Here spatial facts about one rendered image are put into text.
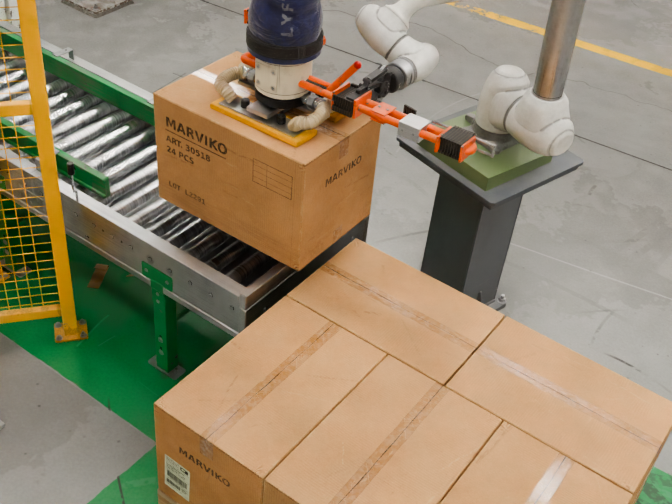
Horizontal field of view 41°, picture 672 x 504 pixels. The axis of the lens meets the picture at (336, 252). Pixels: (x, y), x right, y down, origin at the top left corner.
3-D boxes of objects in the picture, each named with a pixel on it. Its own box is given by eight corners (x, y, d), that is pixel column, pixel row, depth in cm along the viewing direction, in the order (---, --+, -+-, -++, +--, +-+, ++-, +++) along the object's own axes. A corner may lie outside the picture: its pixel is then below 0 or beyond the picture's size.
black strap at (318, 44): (230, 43, 264) (229, 30, 261) (279, 19, 279) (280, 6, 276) (291, 68, 254) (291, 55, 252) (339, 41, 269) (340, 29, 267)
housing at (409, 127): (396, 135, 253) (397, 121, 251) (409, 125, 258) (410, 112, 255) (417, 144, 251) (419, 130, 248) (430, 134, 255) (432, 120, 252)
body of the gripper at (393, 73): (406, 69, 270) (389, 80, 264) (402, 94, 276) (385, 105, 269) (385, 60, 273) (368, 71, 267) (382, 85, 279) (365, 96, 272)
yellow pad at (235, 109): (209, 108, 278) (209, 94, 275) (231, 96, 285) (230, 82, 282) (296, 148, 264) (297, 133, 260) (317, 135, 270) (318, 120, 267)
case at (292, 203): (158, 196, 307) (152, 92, 282) (236, 149, 334) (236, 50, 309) (298, 272, 282) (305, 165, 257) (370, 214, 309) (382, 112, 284)
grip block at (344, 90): (329, 110, 262) (330, 92, 258) (348, 98, 268) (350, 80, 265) (352, 120, 258) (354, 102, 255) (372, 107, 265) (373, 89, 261)
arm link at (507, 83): (499, 108, 335) (513, 54, 322) (531, 132, 324) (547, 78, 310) (465, 116, 328) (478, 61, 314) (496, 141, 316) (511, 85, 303)
